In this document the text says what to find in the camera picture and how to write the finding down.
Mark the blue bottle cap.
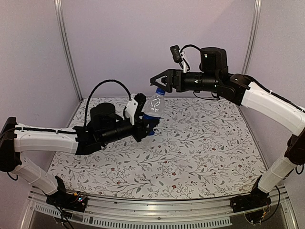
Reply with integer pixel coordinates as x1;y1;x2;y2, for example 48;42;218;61
156;87;165;95

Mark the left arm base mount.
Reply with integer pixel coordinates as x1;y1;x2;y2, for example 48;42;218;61
46;176;88;212

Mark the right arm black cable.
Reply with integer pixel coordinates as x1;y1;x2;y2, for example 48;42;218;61
181;44;202;53

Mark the clear plastic Pepsi bottle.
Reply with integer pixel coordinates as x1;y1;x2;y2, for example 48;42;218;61
141;93;165;147

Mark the aluminium frame post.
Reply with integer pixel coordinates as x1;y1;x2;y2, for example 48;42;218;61
54;0;83;102
242;0;262;74

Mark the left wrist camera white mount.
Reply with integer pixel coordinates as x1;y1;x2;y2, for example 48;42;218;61
123;93;146;125

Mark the floral patterned table mat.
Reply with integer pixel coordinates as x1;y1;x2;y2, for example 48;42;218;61
48;98;265;199

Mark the aluminium front rail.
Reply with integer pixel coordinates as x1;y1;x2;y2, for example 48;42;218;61
21;186;300;229

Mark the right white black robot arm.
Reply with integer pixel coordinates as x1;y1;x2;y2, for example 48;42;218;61
150;45;305;208

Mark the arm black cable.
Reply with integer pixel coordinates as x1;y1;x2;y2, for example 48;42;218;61
181;44;202;53
83;80;132;126

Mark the left aluminium frame post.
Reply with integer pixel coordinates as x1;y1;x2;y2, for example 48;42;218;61
54;0;83;102

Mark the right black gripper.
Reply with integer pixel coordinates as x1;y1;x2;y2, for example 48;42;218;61
150;68;219;93

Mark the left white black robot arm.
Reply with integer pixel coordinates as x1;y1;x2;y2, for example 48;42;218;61
0;101;159;207

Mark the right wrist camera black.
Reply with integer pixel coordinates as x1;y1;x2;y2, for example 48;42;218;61
170;45;191;73

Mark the right aluminium frame post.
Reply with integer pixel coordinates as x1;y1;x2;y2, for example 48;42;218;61
242;0;262;74

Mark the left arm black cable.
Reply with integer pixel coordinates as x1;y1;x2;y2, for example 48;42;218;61
83;80;132;126

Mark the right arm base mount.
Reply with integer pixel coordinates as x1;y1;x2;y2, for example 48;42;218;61
230;190;272;224

